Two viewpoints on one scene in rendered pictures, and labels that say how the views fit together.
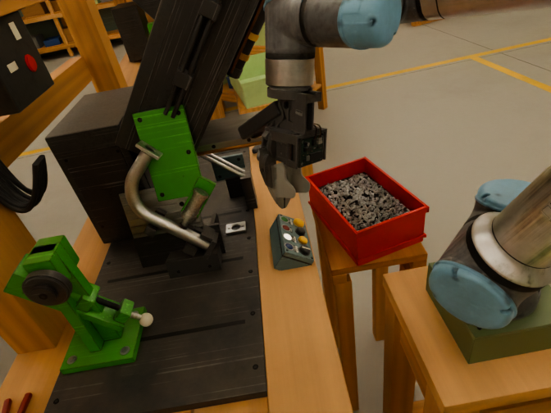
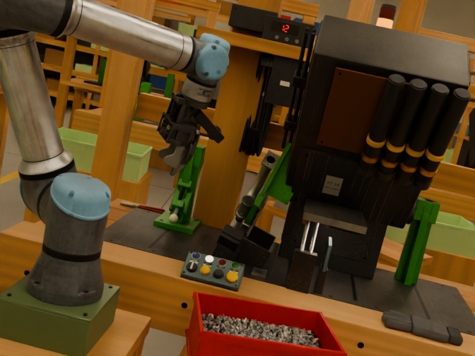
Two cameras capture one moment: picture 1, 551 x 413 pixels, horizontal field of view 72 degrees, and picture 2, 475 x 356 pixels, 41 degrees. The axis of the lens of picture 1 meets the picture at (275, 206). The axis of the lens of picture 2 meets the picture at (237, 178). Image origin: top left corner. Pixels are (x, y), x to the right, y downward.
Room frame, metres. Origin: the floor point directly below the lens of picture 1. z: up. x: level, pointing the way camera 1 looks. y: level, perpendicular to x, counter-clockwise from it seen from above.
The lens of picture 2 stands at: (0.84, -1.56, 1.46)
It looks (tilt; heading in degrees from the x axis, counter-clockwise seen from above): 10 degrees down; 94
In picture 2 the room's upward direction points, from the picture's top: 13 degrees clockwise
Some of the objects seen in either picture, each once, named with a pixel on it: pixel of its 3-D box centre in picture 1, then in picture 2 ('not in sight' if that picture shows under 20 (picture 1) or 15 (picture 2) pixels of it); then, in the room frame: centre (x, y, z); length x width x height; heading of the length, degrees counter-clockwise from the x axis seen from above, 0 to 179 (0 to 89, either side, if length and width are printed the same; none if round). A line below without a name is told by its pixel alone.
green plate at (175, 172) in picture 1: (172, 148); (284, 175); (0.84, 0.21, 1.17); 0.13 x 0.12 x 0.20; 179
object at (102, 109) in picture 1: (124, 162); (336, 210); (1.03, 0.41, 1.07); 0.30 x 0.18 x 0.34; 179
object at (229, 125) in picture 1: (198, 138); (332, 209); (0.99, 0.17, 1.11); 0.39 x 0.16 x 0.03; 89
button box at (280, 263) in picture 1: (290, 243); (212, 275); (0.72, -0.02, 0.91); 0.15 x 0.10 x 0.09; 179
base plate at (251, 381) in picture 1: (184, 224); (288, 267); (0.92, 0.27, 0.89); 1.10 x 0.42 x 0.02; 179
